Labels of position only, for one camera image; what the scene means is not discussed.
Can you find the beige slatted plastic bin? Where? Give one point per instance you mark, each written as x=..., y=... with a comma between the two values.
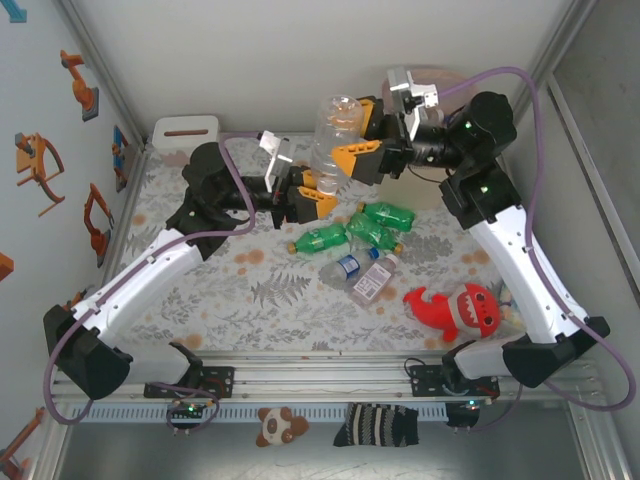
x=425, y=195

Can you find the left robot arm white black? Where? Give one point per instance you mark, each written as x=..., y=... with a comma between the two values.
x=145, y=270

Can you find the blue orange wall model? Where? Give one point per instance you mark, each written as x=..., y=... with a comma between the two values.
x=120, y=150

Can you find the aluminium side rail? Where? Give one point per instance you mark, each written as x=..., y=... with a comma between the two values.
x=602, y=200

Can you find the green bottle yellow cap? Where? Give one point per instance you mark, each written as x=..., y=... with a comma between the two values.
x=372, y=231
x=387, y=214

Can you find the large ribbed clear bottle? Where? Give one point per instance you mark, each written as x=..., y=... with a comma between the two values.
x=332, y=145

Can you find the aluminium frame post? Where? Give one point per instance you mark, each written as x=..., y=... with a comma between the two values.
x=575, y=15
x=105, y=65

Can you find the green bottle orange cap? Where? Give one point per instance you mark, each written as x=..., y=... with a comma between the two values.
x=320, y=237

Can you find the clear bag of candies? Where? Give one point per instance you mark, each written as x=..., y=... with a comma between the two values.
x=510, y=312

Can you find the orange gripper wall model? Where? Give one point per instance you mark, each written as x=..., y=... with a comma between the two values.
x=27, y=160

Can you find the brown white bear plush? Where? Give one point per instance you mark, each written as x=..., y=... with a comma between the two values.
x=280, y=425

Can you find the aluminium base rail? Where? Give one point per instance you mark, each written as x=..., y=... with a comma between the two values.
x=320, y=372

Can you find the small clear bottle blue label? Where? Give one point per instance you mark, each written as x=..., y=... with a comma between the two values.
x=346, y=265

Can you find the floral patterned tablecloth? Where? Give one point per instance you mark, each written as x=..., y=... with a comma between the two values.
x=250, y=330

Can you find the red shark plush toy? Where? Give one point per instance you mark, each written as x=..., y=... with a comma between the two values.
x=435, y=310

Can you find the black white striped sock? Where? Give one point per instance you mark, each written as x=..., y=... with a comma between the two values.
x=375, y=425

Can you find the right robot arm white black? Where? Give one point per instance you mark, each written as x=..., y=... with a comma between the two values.
x=515, y=260

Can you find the white tissue box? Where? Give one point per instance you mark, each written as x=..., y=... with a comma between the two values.
x=185, y=145

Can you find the small circuit board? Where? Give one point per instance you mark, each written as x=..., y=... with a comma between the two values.
x=190, y=411

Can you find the purple label clear bottle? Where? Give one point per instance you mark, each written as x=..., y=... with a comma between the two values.
x=372, y=282

